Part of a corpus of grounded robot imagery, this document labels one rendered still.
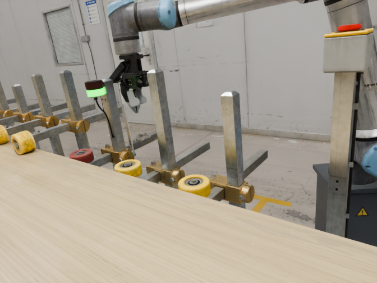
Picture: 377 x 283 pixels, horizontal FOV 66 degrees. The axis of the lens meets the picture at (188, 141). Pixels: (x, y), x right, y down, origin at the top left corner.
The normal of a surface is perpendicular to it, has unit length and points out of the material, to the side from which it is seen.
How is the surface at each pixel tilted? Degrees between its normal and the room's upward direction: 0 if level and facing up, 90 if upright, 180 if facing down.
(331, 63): 90
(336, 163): 90
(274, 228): 0
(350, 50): 90
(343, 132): 90
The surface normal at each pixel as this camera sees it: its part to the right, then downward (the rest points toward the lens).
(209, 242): -0.11, -0.94
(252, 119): -0.56, 0.34
